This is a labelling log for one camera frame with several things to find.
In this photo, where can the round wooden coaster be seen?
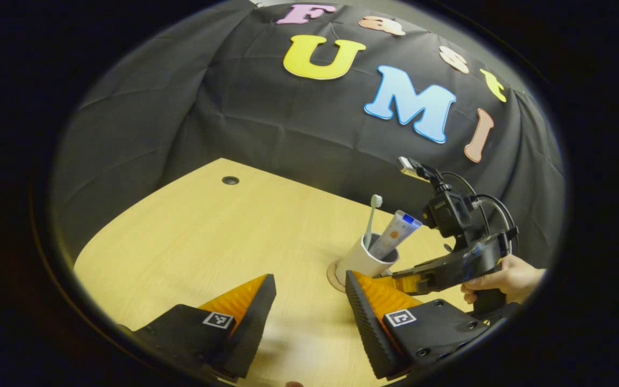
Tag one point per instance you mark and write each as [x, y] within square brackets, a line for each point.
[333, 277]

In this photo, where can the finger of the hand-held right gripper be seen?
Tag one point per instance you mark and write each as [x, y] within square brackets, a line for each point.
[406, 282]

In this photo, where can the wooden desktop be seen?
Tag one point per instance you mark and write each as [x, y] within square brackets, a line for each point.
[207, 242]

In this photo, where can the white toothbrush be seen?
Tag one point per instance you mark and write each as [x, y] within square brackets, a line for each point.
[370, 220]

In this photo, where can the white toothpaste tube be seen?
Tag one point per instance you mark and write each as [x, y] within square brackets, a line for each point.
[395, 234]

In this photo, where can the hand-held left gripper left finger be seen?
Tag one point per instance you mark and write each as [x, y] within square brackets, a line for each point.
[253, 322]

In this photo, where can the black backdrop cloth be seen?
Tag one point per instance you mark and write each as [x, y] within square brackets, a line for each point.
[266, 118]

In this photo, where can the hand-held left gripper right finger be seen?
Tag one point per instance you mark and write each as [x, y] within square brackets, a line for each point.
[366, 322]

